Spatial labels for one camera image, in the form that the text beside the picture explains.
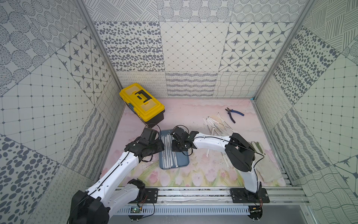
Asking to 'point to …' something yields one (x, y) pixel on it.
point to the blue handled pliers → (228, 110)
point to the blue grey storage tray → (183, 158)
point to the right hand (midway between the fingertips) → (174, 149)
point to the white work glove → (268, 170)
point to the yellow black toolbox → (142, 104)
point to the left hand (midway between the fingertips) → (160, 143)
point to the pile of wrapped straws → (217, 127)
